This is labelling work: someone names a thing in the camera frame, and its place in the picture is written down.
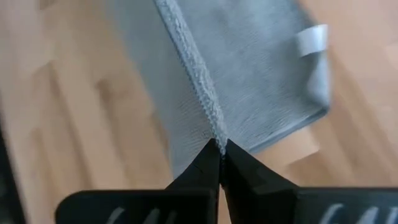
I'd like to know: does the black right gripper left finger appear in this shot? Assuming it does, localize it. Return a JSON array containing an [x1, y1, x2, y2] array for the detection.
[[54, 138, 221, 224]]

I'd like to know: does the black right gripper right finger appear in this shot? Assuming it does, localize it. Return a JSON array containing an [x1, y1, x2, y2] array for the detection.
[[221, 138, 398, 224]]

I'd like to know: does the grey microfiber towel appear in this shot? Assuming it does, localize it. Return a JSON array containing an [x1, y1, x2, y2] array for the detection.
[[104, 0, 332, 178]]

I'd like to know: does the black aluminium table frame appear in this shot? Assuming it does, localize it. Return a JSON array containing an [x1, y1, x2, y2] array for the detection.
[[0, 118, 27, 224]]

